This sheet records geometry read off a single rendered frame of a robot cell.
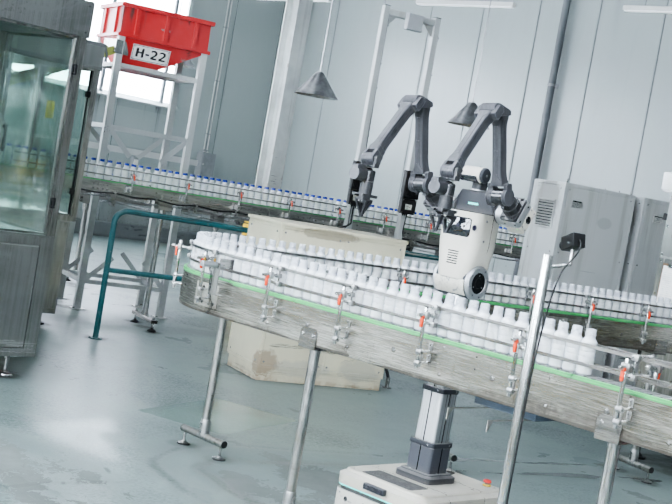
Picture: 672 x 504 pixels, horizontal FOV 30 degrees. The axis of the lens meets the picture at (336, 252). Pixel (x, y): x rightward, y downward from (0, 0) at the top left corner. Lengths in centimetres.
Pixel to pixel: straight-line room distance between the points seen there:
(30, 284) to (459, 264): 318
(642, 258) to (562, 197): 109
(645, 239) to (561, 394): 721
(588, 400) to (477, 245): 134
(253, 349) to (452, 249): 390
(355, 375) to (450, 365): 483
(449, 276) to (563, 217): 547
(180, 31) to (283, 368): 377
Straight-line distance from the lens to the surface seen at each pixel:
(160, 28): 1169
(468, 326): 484
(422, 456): 577
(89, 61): 1020
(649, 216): 1169
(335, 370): 956
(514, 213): 554
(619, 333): 801
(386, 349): 506
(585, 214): 1122
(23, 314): 790
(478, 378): 477
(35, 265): 788
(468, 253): 561
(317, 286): 538
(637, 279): 1169
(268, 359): 929
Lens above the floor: 151
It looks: 3 degrees down
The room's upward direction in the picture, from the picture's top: 10 degrees clockwise
